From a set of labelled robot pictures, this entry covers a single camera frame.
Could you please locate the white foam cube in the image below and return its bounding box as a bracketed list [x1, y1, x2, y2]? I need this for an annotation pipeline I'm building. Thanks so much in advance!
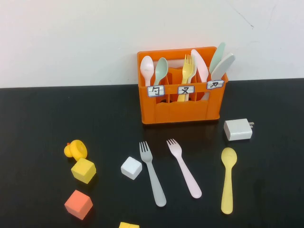
[120, 156, 143, 181]

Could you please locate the grey plastic fork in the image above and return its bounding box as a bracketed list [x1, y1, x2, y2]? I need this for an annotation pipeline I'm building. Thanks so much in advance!
[139, 141, 167, 207]

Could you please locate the pink plastic fork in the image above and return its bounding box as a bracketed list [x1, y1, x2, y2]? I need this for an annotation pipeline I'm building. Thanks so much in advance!
[166, 138, 202, 199]

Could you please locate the yellow plastic spoon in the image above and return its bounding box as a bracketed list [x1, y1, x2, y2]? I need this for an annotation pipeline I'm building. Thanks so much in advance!
[220, 147, 238, 215]

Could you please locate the orange plastic cutlery holder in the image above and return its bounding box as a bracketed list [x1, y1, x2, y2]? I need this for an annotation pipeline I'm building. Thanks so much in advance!
[136, 46, 229, 125]

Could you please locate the paper label spoon character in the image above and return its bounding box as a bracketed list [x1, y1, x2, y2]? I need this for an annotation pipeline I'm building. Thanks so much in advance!
[147, 85, 165, 97]

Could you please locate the paper label fork character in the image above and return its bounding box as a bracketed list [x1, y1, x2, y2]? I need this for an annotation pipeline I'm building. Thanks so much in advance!
[177, 85, 195, 95]

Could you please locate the green plastic spoon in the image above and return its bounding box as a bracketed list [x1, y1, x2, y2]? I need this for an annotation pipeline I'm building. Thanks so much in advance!
[153, 57, 169, 86]

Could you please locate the pale pink plastic spoon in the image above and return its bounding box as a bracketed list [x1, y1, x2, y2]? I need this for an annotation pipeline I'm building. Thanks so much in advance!
[140, 55, 155, 86]

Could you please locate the yellow plastic fork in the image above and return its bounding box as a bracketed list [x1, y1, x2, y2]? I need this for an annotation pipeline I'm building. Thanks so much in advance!
[177, 54, 194, 102]

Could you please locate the pink plastic knife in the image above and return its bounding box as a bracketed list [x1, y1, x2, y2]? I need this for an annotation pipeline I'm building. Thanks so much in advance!
[190, 48, 209, 83]

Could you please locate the paper label knife character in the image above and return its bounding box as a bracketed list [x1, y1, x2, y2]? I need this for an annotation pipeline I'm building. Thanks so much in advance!
[206, 79, 225, 90]

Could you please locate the grey plastic knife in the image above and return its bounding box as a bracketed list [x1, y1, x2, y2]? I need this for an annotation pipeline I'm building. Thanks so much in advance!
[210, 52, 236, 81]

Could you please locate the yellow rubber duck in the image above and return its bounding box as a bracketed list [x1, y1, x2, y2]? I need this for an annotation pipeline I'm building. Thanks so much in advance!
[63, 139, 88, 160]

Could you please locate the white charger plug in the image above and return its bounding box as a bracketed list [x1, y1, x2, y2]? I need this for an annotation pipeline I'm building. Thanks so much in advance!
[223, 118, 255, 142]

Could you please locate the green plastic knife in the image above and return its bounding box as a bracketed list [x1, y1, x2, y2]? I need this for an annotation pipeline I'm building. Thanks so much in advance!
[209, 42, 226, 74]

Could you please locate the orange foam cube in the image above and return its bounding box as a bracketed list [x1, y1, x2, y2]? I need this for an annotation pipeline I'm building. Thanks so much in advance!
[64, 189, 94, 221]

